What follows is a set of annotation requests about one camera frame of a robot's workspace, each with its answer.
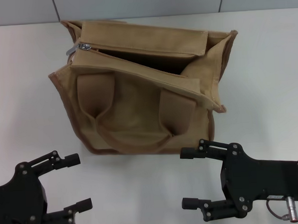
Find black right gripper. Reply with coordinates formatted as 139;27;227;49
178;134;298;223

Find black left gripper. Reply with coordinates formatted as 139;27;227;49
0;148;94;224

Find right gripper cable with plug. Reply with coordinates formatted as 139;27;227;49
266;195;297;221

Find khaki canvas food bag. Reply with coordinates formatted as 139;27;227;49
45;11;245;160

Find silver zipper pull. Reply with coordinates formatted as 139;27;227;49
65;42;91;56

